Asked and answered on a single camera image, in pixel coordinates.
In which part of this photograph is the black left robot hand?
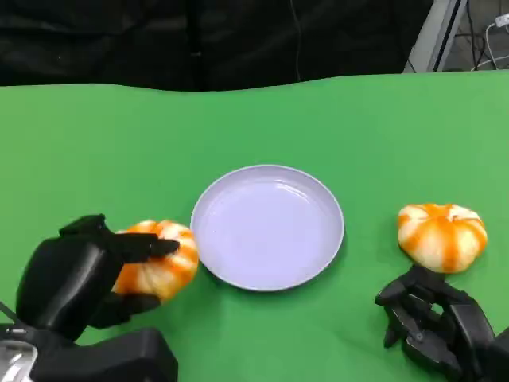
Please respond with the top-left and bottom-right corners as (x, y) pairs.
(15, 213), (181, 341)

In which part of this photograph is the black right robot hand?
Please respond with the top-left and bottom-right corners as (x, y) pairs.
(375, 265), (499, 382)

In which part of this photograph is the orange and white bread roll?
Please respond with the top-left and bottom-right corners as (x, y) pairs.
(397, 203), (488, 275)
(112, 219), (200, 300)

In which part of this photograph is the lilac plate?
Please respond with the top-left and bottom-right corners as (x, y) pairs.
(189, 164), (345, 293)

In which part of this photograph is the green table cloth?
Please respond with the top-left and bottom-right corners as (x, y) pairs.
(0, 69), (509, 382)

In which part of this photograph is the black backdrop cloth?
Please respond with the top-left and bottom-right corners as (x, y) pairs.
(0, 0), (435, 93)

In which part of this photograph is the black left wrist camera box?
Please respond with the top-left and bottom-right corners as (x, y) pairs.
(28, 327), (179, 382)

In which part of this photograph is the white cable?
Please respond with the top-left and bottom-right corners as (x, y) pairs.
(471, 15), (509, 72)

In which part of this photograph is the grey aluminium frame post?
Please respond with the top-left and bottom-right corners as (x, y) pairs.
(402, 0), (468, 74)

